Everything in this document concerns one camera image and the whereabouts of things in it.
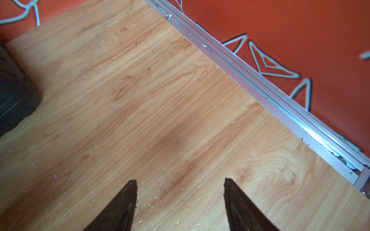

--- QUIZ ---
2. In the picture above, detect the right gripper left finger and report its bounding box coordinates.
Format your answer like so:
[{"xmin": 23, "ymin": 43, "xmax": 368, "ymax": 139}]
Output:
[{"xmin": 85, "ymin": 180, "xmax": 138, "ymax": 231}]

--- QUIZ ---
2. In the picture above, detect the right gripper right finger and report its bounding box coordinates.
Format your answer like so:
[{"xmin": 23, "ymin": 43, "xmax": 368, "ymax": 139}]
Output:
[{"xmin": 224, "ymin": 178, "xmax": 279, "ymax": 231}]

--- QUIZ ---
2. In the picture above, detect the black tool case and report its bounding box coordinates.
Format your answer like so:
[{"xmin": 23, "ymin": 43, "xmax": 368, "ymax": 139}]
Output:
[{"xmin": 1, "ymin": 43, "xmax": 42, "ymax": 136}]

